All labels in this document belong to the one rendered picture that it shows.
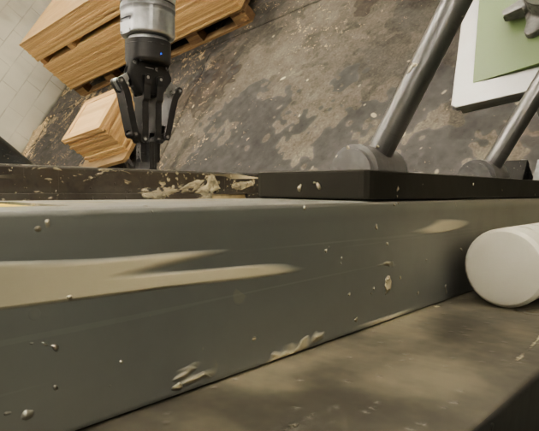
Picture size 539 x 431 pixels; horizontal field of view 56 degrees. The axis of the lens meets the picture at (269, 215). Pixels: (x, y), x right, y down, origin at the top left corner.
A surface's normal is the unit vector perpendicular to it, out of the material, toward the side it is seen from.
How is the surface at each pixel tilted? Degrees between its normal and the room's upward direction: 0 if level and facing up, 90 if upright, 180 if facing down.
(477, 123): 0
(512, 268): 35
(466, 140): 0
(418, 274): 90
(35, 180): 90
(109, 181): 90
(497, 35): 5
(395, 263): 90
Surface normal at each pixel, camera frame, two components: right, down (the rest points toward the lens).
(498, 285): -0.69, 0.04
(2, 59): 0.78, -0.11
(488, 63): -0.62, -0.50
